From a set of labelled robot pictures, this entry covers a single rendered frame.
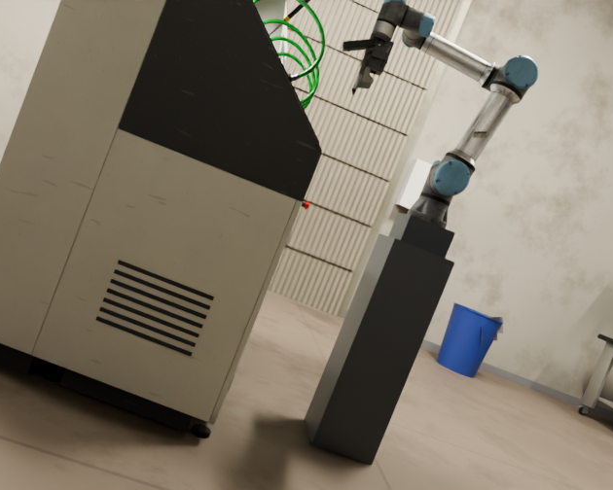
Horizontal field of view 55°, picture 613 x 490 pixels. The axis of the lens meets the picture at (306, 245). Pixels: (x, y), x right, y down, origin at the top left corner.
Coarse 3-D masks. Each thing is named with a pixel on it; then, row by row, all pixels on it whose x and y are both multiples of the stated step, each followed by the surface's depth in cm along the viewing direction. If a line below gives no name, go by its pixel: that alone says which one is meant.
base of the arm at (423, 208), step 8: (424, 192) 216; (416, 200) 219; (424, 200) 215; (432, 200) 214; (440, 200) 213; (416, 208) 215; (424, 208) 214; (432, 208) 213; (440, 208) 213; (448, 208) 217; (416, 216) 214; (424, 216) 212; (432, 216) 212; (440, 216) 213; (440, 224) 213
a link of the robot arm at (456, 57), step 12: (432, 36) 213; (420, 48) 216; (432, 48) 214; (444, 48) 213; (456, 48) 213; (444, 60) 216; (456, 60) 214; (468, 60) 213; (480, 60) 213; (468, 72) 215; (480, 72) 213; (492, 72) 211; (480, 84) 216
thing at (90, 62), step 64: (64, 0) 168; (128, 0) 168; (64, 64) 169; (128, 64) 169; (64, 128) 170; (0, 192) 171; (64, 192) 171; (0, 256) 172; (64, 256) 172; (0, 320) 173
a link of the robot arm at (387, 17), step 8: (384, 0) 203; (392, 0) 201; (400, 0) 201; (384, 8) 202; (392, 8) 201; (400, 8) 201; (384, 16) 201; (392, 16) 201; (400, 16) 201; (392, 24) 202
